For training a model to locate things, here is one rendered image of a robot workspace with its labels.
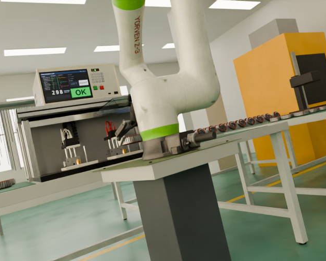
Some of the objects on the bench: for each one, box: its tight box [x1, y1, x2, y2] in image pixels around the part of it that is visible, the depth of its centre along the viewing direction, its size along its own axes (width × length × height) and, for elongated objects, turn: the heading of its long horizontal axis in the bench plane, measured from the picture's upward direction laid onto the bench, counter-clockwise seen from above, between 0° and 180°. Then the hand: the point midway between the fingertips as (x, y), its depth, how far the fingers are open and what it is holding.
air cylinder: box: [64, 156, 81, 167], centre depth 153 cm, size 5×8×6 cm
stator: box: [0, 179, 12, 192], centre depth 144 cm, size 11×11×4 cm
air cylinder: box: [107, 147, 123, 157], centre depth 165 cm, size 5×8×6 cm
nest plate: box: [107, 150, 143, 160], centre depth 152 cm, size 15×15×1 cm
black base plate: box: [33, 151, 144, 182], centre depth 148 cm, size 47×64×2 cm
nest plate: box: [61, 160, 98, 171], centre depth 141 cm, size 15×15×1 cm
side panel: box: [17, 123, 34, 182], centre depth 166 cm, size 28×3×32 cm, turn 129°
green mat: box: [201, 125, 268, 143], centre depth 197 cm, size 94×61×1 cm, turn 129°
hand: (131, 139), depth 141 cm, fingers closed on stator, 11 cm apart
